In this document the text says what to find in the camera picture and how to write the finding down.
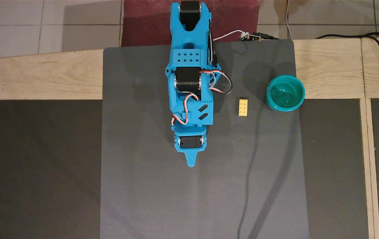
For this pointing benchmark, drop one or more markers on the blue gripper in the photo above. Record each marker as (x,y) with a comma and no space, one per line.
(189,142)

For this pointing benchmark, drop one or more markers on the cream lego brick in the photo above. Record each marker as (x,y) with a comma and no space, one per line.
(243,107)

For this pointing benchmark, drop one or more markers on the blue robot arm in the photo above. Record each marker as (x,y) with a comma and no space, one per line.
(189,56)

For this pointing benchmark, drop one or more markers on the grey table mat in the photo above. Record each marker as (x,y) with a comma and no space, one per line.
(176,199)

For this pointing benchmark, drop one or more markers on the green plastic cup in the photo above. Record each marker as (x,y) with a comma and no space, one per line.
(285,94)

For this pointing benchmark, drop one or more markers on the black controller board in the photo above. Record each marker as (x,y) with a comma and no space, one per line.
(250,36)

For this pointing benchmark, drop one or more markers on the dark red chair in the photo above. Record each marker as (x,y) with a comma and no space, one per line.
(142,20)

